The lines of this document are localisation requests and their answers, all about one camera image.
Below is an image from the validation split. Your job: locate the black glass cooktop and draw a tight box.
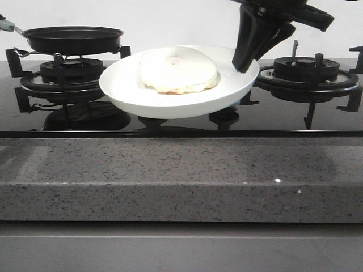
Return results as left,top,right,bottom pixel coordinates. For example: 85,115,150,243
1,61,362,138

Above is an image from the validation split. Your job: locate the grey cabinet front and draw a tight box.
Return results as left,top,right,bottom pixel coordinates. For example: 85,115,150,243
1,222,362,271

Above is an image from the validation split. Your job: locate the right black pan support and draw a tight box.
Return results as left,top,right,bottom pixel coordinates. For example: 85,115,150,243
254,40,362,130

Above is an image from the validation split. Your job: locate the black pan support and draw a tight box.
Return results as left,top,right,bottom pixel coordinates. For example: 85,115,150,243
6,48,124,119
254,40,362,130

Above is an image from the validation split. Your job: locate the right black gas burner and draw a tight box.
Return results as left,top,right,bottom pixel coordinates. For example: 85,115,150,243
272,57,340,82

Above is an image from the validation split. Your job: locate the black frying pan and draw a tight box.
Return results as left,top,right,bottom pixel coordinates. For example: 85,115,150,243
1,16,124,56

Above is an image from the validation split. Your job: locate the white round plate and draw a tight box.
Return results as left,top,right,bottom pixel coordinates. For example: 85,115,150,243
99,45,260,119

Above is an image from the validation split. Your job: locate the left black gas burner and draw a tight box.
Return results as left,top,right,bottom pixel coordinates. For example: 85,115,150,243
40,58,104,84

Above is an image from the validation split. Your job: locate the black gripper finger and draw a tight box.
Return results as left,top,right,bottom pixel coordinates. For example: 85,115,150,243
254,22,296,60
232,3,272,73

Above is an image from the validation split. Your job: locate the left black pan support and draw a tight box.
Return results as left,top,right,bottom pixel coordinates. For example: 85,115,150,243
6,48,124,119

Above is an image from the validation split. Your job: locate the black gas burner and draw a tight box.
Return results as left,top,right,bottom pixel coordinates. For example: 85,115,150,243
272,57,340,82
40,58,104,84

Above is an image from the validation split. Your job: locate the fried egg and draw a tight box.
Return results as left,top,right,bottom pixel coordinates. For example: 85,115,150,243
140,46,218,95

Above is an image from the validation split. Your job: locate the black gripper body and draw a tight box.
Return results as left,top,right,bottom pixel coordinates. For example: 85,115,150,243
237,0,334,32

